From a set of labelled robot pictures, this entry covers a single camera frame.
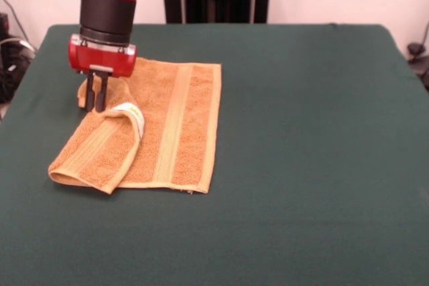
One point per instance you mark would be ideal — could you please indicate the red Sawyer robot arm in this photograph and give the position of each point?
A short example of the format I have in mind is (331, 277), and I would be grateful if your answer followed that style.
(107, 1)

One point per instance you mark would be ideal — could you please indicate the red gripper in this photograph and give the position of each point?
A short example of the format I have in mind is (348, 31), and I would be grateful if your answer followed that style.
(100, 60)

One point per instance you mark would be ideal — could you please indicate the tan terry towel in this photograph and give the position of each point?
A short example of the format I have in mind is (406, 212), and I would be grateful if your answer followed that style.
(187, 125)

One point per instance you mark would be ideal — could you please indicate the dark green table cloth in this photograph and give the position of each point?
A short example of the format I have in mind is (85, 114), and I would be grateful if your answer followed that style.
(301, 165)

